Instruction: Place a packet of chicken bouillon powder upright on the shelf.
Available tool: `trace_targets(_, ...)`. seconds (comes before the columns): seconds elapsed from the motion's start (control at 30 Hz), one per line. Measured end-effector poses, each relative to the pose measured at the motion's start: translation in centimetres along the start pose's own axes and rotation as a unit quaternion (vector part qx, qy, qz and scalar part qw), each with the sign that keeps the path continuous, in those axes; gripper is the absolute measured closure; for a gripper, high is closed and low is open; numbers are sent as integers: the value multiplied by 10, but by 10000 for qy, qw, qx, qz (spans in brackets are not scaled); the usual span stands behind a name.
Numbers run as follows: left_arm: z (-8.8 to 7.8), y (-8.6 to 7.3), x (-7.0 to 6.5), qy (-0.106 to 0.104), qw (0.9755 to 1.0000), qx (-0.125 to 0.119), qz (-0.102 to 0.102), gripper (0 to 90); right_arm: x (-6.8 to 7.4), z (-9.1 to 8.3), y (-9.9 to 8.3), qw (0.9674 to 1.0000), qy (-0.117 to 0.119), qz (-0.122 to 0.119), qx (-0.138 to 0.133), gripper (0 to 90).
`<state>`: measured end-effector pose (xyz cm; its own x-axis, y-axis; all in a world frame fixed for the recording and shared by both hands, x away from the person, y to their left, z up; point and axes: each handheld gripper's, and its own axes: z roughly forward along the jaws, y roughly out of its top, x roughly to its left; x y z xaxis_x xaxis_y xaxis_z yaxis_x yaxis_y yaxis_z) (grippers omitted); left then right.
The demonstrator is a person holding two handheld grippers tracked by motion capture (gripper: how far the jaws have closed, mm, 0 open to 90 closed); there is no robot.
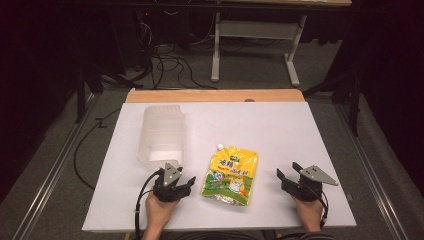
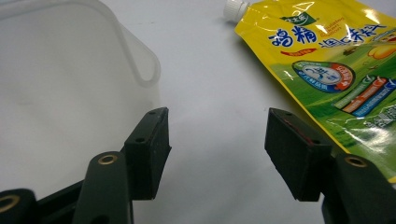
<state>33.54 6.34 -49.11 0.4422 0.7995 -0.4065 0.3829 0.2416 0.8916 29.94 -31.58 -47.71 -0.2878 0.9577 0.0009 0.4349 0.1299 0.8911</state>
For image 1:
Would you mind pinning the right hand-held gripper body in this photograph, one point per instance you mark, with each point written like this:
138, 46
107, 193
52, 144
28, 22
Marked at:
308, 190

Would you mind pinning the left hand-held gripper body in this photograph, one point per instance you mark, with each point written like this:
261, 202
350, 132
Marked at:
168, 191

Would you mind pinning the person's left hand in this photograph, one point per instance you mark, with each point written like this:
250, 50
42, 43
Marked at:
158, 211

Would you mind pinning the person's right hand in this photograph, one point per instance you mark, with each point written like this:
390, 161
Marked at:
311, 213

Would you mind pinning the yellow spout pouch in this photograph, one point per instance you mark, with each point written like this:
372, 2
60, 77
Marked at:
231, 176

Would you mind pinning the white table cover sheet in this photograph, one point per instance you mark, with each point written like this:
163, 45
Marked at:
266, 133

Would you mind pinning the translucent plastic container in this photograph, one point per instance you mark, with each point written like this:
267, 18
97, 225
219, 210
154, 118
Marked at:
162, 133

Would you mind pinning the dark metal stand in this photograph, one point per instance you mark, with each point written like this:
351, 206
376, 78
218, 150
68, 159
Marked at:
355, 100
80, 86

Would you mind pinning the metal floor rail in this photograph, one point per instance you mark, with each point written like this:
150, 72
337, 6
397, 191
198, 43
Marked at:
370, 173
55, 166

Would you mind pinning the white metal desk frame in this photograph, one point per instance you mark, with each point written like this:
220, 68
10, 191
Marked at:
256, 30

